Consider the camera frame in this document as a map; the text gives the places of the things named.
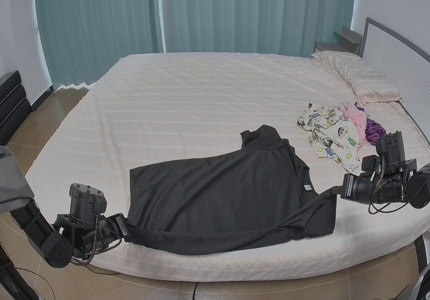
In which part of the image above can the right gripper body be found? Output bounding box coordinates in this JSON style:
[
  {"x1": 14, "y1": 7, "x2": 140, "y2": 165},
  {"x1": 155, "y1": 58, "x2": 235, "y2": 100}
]
[{"x1": 340, "y1": 172, "x2": 376, "y2": 204}]

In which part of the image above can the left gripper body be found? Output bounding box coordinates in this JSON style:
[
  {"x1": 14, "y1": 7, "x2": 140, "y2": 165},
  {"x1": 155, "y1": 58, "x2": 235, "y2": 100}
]
[{"x1": 98, "y1": 212, "x2": 133, "y2": 247}]

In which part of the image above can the black T-shirt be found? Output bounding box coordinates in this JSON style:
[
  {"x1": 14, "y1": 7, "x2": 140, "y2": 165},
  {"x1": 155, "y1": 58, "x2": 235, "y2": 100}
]
[{"x1": 124, "y1": 125, "x2": 338, "y2": 256}]

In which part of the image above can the white printed pyjama top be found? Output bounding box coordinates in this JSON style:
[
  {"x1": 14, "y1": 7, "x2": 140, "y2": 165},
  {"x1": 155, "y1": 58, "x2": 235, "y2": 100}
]
[{"x1": 296, "y1": 103, "x2": 361, "y2": 173}]

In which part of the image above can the purple garment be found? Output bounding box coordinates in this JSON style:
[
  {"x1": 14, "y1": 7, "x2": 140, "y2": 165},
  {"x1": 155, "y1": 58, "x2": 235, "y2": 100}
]
[{"x1": 356, "y1": 105, "x2": 387, "y2": 146}]

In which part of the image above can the pink garment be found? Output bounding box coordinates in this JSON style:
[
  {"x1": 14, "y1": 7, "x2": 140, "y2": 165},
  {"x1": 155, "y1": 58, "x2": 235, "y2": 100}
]
[{"x1": 338, "y1": 101, "x2": 367, "y2": 151}]

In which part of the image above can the pale pink pillow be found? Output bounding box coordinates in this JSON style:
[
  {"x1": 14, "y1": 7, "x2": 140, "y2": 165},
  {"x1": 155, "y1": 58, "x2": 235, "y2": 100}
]
[{"x1": 311, "y1": 50, "x2": 403, "y2": 106}]

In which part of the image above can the grey bedside table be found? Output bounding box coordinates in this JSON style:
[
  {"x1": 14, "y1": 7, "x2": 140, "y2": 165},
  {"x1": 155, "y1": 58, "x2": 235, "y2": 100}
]
[{"x1": 315, "y1": 26, "x2": 363, "y2": 56}]

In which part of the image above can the black chest of drawers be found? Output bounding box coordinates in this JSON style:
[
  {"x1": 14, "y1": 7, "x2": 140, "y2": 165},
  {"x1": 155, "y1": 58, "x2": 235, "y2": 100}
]
[{"x1": 0, "y1": 70, "x2": 33, "y2": 146}]

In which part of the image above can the bed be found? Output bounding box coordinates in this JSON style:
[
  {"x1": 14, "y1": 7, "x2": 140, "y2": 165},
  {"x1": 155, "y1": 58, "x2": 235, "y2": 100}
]
[{"x1": 25, "y1": 17, "x2": 430, "y2": 284}]

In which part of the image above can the blue-green curtain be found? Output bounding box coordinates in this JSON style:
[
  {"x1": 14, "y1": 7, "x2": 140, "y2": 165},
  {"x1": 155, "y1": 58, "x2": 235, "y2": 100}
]
[
  {"x1": 35, "y1": 0, "x2": 165, "y2": 89},
  {"x1": 158, "y1": 0, "x2": 357, "y2": 57}
]

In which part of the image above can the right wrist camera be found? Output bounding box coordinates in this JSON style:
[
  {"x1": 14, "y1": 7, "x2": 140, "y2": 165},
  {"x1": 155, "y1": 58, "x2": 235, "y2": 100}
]
[{"x1": 360, "y1": 155, "x2": 380, "y2": 176}]

